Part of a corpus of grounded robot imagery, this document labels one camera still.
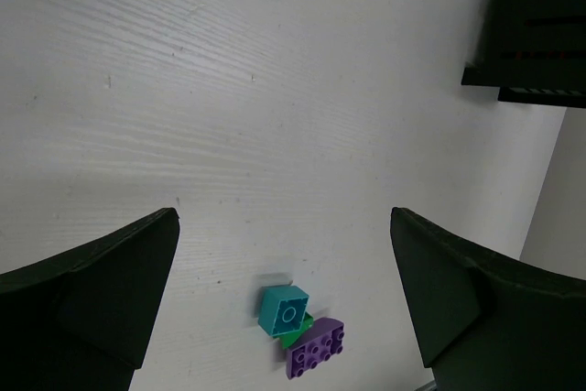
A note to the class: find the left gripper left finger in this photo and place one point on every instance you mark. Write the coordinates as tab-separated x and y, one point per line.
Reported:
83	319

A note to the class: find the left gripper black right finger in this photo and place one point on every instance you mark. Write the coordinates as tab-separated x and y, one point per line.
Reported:
483	320

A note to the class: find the purple lego plate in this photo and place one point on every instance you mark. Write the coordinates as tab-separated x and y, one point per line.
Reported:
315	346

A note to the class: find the small green lego piece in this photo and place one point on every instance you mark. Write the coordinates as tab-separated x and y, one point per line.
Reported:
288	339

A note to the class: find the teal square lego piece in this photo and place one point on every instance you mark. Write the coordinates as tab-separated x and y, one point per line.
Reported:
282	310

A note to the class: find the black slatted container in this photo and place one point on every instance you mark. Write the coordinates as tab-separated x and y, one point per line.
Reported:
532	51

